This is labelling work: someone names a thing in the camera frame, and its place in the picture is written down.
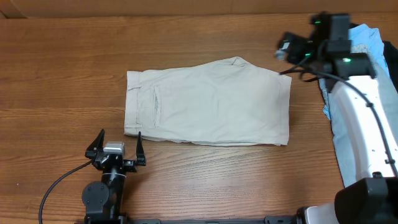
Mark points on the beige khaki shorts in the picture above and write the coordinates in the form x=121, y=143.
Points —
x=228, y=102

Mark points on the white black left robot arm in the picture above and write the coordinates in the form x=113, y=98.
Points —
x=103, y=199

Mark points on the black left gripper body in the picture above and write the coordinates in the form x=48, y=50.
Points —
x=115, y=160

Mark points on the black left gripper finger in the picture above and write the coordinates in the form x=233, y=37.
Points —
x=96, y=146
x=140, y=155

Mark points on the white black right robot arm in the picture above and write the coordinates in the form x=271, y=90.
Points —
x=351, y=81

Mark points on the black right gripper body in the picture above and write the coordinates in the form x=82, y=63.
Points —
x=292, y=45

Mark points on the light blue denim jeans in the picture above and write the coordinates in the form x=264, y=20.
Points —
x=341, y=141

